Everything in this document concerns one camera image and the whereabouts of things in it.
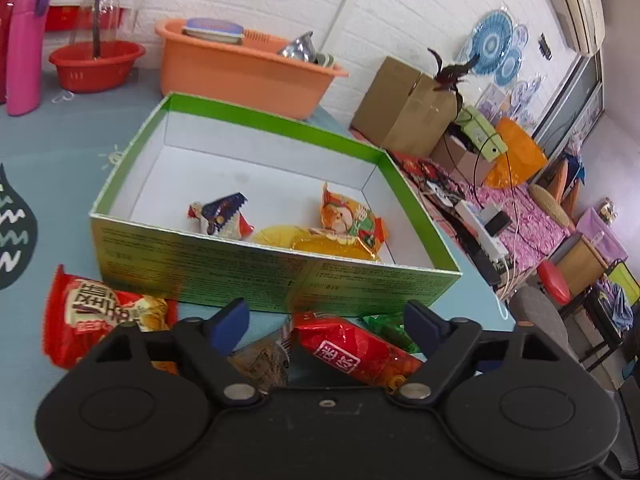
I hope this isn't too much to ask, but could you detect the teal tablecloth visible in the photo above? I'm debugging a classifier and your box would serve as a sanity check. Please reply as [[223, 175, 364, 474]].
[[0, 67, 516, 480]]

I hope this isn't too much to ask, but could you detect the large brown cardboard box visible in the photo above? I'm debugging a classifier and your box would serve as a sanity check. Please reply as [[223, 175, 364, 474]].
[[351, 56, 458, 158]]

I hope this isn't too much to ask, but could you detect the tan woven cushion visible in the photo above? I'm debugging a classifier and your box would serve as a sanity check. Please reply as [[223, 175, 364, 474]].
[[530, 183, 571, 228]]

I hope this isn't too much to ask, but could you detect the blue lidded container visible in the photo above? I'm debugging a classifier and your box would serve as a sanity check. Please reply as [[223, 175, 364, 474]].
[[181, 17, 246, 46]]

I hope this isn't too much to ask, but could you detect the pink thermos bottle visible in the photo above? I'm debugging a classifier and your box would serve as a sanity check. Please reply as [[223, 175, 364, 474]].
[[6, 0, 52, 117]]

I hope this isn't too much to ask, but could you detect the dark scorpion ornament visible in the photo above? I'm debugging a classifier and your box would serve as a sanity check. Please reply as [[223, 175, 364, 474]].
[[427, 47, 482, 96]]

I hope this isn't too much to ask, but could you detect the large blue patterned wall fan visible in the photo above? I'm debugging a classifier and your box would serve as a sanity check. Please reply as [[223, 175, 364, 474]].
[[467, 8, 514, 76]]

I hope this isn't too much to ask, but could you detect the red snack packet white label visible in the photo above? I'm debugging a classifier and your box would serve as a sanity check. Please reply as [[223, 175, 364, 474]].
[[42, 264, 180, 376]]

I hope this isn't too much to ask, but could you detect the small blue patterned wall fan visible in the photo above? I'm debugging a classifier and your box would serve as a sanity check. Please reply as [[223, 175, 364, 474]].
[[495, 47, 523, 87]]

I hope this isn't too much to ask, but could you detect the grey stool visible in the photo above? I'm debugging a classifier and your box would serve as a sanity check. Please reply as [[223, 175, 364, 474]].
[[511, 285, 568, 356]]

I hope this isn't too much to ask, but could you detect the red box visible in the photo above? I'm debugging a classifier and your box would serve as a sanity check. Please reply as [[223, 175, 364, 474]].
[[44, 6, 96, 32]]

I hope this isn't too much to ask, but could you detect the green cardboard box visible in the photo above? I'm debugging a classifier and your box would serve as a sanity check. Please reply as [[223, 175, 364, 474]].
[[89, 91, 463, 318]]

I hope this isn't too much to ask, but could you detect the orange strainer insert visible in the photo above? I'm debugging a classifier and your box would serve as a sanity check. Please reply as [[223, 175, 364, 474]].
[[243, 29, 290, 55]]

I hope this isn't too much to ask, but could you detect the orange green snack packet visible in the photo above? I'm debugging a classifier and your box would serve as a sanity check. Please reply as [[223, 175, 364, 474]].
[[320, 182, 390, 256]]

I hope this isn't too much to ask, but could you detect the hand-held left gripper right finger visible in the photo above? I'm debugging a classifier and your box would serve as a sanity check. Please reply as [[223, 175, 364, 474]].
[[390, 300, 568, 406]]

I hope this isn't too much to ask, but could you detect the red snack packet yellow label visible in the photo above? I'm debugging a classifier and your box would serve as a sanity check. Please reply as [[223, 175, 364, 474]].
[[291, 310, 426, 392]]

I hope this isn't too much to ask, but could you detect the sliding door frame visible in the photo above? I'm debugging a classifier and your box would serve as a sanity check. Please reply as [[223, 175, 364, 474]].
[[530, 50, 606, 161]]

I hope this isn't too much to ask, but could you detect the purple storage bin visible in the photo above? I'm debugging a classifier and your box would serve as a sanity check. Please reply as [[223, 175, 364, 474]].
[[575, 206, 630, 263]]

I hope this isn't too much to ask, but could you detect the orange bag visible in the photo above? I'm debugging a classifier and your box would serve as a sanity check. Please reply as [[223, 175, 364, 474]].
[[485, 117, 549, 191]]

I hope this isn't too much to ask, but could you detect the red plastic basket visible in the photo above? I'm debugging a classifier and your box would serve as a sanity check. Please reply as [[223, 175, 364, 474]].
[[48, 40, 147, 94]]

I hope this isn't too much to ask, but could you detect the black charger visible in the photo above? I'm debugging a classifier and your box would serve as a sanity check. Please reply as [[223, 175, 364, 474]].
[[481, 210, 513, 237]]

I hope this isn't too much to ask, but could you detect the orange plastic basin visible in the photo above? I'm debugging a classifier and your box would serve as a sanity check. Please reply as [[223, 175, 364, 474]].
[[154, 18, 349, 122]]

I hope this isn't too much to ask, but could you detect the small blue red snack packet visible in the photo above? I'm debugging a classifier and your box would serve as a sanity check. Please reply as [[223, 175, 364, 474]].
[[187, 191, 255, 240]]

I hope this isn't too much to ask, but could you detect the small brown cardboard box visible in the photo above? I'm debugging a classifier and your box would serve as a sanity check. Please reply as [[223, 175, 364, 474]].
[[431, 132, 496, 188]]

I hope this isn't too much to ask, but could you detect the white air conditioner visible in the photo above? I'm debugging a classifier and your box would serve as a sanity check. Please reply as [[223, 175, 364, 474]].
[[530, 0, 606, 57]]

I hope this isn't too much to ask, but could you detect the small light green box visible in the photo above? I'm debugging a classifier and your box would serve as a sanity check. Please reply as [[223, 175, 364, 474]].
[[457, 105, 508, 162]]

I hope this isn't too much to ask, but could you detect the red stool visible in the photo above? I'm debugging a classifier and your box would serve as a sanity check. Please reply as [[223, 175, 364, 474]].
[[536, 260, 573, 306]]

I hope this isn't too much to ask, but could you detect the dark ladle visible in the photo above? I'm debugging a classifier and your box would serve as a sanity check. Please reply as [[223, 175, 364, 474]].
[[91, 0, 104, 61]]

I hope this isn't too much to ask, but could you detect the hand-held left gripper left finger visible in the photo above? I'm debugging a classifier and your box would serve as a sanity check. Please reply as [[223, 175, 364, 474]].
[[75, 298, 262, 407]]

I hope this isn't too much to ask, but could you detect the white power strip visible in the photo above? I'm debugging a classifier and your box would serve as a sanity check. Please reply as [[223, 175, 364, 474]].
[[452, 199, 508, 266]]

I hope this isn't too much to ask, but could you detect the pink floral cloth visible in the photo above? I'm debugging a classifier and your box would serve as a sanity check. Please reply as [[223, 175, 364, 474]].
[[390, 150, 573, 286]]

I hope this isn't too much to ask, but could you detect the clear glass jar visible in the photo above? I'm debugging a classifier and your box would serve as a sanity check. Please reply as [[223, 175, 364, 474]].
[[67, 0, 143, 46]]

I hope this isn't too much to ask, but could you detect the steel bowl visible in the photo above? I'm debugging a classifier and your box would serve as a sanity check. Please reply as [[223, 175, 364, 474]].
[[276, 31, 317, 63]]

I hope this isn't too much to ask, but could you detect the brown snack packet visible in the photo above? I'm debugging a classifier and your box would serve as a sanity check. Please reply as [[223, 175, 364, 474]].
[[227, 316, 296, 391]]

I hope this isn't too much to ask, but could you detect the black metal rack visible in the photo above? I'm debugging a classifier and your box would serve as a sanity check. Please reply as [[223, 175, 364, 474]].
[[560, 280, 640, 376]]

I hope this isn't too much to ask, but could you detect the wooden cabinet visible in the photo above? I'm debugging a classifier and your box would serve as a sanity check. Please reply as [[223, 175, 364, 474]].
[[554, 234, 608, 296]]

